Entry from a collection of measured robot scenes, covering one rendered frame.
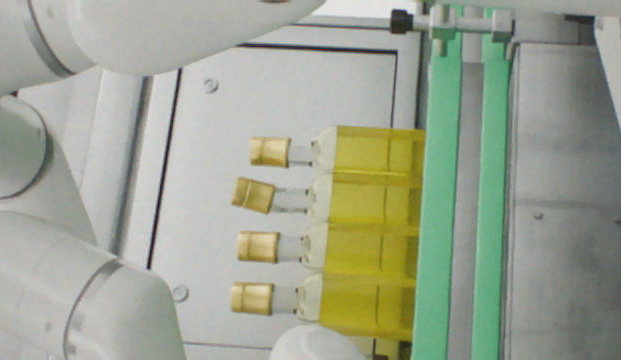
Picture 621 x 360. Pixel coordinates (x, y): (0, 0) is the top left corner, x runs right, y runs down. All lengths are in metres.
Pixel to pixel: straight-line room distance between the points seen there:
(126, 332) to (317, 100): 0.75
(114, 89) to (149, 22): 0.78
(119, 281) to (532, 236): 0.46
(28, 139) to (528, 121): 0.50
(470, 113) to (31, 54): 0.50
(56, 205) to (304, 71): 0.63
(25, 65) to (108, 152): 0.64
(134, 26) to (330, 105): 0.75
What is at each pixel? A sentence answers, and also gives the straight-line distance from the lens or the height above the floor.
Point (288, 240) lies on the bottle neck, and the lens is 1.34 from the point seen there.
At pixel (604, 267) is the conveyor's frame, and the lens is 1.19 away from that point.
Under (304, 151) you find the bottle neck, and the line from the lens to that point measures 1.38.
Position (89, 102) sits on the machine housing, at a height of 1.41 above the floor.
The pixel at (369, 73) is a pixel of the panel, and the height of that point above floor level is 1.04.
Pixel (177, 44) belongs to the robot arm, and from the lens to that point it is 0.84.
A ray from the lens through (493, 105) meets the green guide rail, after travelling 1.27.
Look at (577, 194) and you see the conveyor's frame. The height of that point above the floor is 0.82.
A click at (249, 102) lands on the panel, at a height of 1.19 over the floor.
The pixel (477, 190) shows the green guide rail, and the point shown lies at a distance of 1.23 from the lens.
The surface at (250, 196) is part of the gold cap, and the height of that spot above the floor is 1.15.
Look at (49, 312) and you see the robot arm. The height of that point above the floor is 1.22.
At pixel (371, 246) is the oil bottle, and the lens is 1.32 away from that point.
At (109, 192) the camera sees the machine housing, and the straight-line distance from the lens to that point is 1.55.
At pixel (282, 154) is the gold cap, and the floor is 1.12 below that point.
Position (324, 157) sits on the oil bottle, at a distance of 1.36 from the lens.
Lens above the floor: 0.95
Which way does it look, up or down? 5 degrees up
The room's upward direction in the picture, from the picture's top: 87 degrees counter-clockwise
